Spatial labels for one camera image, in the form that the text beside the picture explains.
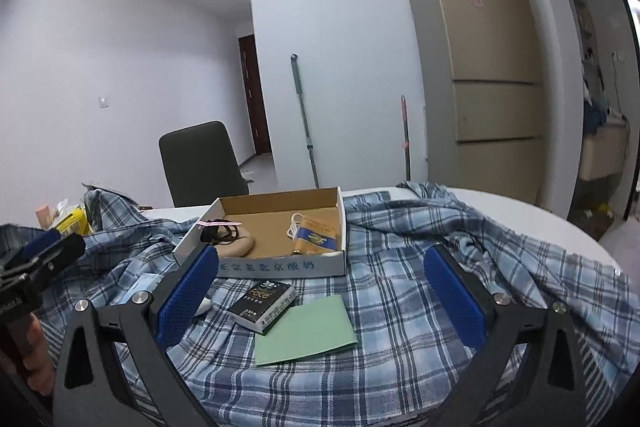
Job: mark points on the black door frame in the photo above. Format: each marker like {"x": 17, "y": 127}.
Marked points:
{"x": 631, "y": 82}

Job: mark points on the person's left hand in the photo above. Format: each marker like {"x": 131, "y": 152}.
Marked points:
{"x": 40, "y": 352}

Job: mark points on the green paper card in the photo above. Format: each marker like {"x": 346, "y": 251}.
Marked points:
{"x": 305, "y": 332}

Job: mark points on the grey white bag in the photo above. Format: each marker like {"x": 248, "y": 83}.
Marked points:
{"x": 95, "y": 187}

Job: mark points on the gold refrigerator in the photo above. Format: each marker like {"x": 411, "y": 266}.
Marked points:
{"x": 480, "y": 57}

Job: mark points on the clear plastic bag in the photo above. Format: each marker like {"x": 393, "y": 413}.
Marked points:
{"x": 61, "y": 206}

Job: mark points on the yellow gold box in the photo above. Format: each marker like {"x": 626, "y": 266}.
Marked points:
{"x": 315, "y": 232}

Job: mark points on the yellow bottle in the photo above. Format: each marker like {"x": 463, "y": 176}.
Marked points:
{"x": 72, "y": 219}

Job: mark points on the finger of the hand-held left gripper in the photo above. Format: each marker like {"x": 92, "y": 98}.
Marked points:
{"x": 65, "y": 248}
{"x": 40, "y": 242}

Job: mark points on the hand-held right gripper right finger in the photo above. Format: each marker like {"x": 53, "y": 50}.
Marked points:
{"x": 452, "y": 294}

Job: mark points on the beige round plush cushion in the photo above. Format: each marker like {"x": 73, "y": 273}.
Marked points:
{"x": 240, "y": 248}

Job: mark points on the dark grey chair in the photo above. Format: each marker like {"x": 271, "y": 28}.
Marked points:
{"x": 200, "y": 162}

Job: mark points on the dark wooden door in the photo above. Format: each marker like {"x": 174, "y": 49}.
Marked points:
{"x": 255, "y": 97}

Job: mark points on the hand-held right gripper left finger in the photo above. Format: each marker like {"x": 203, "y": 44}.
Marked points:
{"x": 187, "y": 292}

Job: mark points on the beige counter cabinet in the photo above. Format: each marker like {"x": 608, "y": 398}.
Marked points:
{"x": 602, "y": 149}

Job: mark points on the pink fridge sticker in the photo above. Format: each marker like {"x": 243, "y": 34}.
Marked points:
{"x": 477, "y": 1}

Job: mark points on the blue plaid cloth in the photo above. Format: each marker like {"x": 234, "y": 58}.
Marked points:
{"x": 400, "y": 232}

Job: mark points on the black tissue pack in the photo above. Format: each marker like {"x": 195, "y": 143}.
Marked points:
{"x": 260, "y": 299}

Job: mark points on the yellow object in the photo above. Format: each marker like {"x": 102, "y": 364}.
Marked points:
{"x": 602, "y": 209}

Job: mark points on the cardboard box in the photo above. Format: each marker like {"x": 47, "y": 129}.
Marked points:
{"x": 270, "y": 212}

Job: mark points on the white wall switch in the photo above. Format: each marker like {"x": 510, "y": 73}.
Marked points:
{"x": 103, "y": 101}

